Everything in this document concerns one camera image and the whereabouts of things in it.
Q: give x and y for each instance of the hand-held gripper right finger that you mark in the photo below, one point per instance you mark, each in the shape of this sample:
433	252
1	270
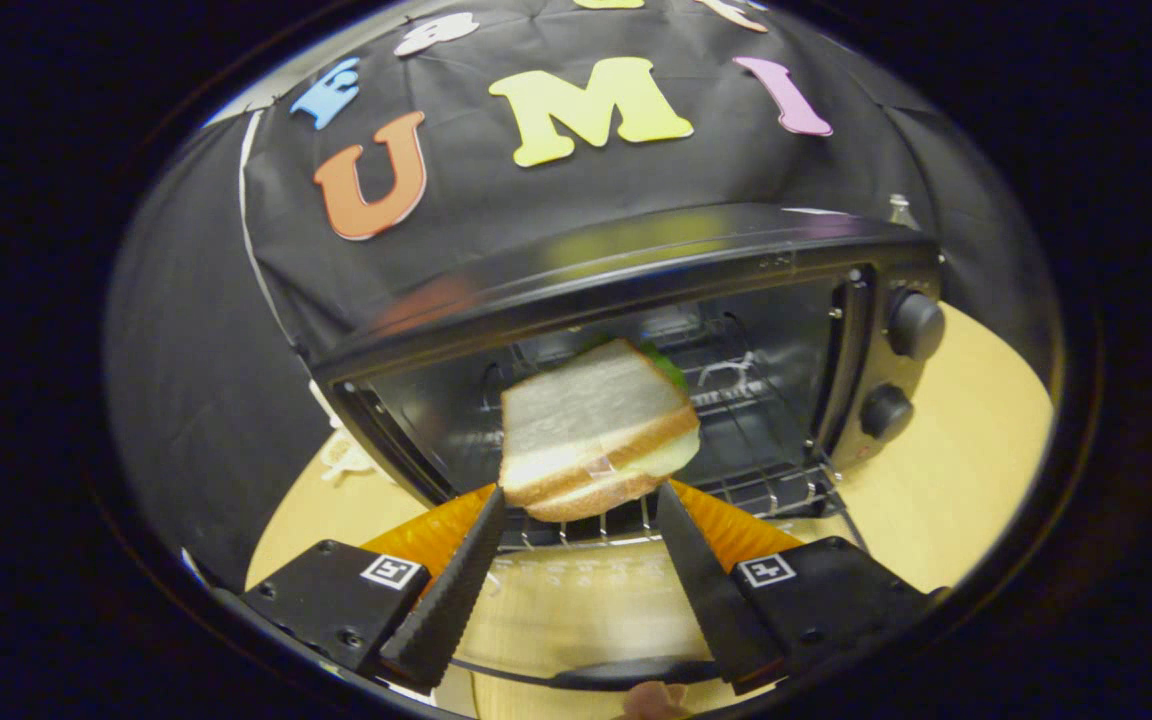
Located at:
711	600

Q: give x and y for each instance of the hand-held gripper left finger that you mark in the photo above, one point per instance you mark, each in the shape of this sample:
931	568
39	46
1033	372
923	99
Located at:
451	600

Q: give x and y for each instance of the white bread sandwich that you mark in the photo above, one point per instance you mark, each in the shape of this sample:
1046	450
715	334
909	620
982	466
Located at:
586	420

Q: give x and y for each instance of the black toaster oven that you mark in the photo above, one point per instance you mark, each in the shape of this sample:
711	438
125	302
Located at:
636	260

